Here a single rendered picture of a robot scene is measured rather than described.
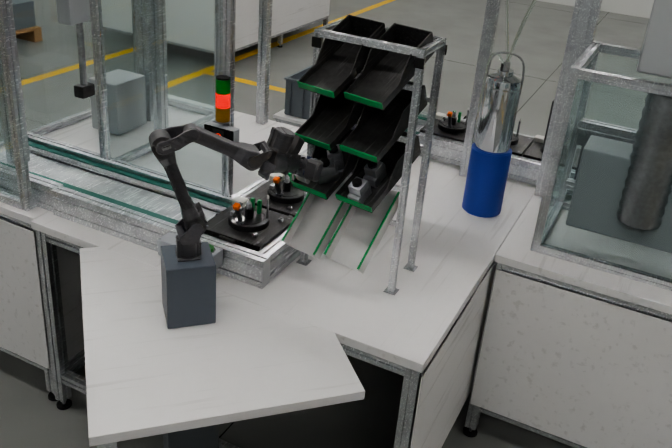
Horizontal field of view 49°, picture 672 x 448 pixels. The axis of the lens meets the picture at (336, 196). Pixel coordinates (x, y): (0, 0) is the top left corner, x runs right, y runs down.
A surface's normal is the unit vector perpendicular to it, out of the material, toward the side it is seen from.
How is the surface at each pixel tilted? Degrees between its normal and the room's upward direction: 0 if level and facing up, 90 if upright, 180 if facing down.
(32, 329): 90
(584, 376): 90
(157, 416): 0
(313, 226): 45
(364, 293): 0
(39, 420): 0
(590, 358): 90
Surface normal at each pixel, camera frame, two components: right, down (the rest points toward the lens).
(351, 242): -0.37, -0.41
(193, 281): 0.32, 0.44
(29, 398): 0.07, -0.90
